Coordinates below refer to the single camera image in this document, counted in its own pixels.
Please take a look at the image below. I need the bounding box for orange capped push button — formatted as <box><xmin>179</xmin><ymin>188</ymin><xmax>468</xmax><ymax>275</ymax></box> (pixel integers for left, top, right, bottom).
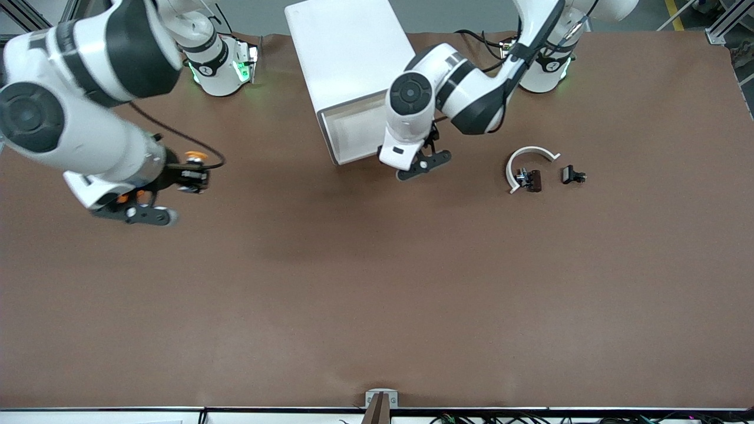
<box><xmin>180</xmin><ymin>151</ymin><xmax>210</xmax><ymax>177</ymax></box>

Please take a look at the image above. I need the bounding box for white drawer holding button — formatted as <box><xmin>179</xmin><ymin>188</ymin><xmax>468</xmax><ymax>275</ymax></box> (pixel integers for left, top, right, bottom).
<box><xmin>321</xmin><ymin>88</ymin><xmax>392</xmax><ymax>165</ymax></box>

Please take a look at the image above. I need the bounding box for white drawer cabinet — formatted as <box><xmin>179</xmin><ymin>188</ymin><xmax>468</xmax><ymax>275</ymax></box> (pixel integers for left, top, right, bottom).
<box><xmin>285</xmin><ymin>0</ymin><xmax>429</xmax><ymax>165</ymax></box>

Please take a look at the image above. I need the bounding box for white curved plastic part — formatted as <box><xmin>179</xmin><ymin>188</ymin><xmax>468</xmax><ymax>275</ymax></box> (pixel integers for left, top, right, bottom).
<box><xmin>505</xmin><ymin>146</ymin><xmax>561</xmax><ymax>195</ymax></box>

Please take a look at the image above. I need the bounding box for brown table cover sheet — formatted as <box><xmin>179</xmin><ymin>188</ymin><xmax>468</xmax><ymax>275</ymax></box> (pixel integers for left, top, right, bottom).
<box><xmin>0</xmin><ymin>29</ymin><xmax>754</xmax><ymax>410</ymax></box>

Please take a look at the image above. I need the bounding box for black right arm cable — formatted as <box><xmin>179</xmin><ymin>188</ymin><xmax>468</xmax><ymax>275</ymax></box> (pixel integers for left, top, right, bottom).
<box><xmin>130</xmin><ymin>103</ymin><xmax>226</xmax><ymax>171</ymax></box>

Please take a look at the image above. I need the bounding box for dark brown switch component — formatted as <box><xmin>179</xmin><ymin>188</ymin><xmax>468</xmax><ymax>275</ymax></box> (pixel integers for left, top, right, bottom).
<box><xmin>515</xmin><ymin>168</ymin><xmax>543</xmax><ymax>193</ymax></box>

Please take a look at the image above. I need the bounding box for black base cable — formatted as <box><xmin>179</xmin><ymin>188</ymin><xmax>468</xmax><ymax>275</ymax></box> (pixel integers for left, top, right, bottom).
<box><xmin>455</xmin><ymin>28</ymin><xmax>504</xmax><ymax>47</ymax></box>

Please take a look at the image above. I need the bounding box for grey metal bracket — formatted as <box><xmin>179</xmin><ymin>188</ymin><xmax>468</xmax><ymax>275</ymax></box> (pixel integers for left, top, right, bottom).
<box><xmin>365</xmin><ymin>389</ymin><xmax>399</xmax><ymax>408</ymax></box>

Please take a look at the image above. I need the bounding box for dark camera pole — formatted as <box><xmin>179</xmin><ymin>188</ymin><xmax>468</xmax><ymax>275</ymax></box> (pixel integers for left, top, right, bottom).
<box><xmin>362</xmin><ymin>393</ymin><xmax>392</xmax><ymax>424</ymax></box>

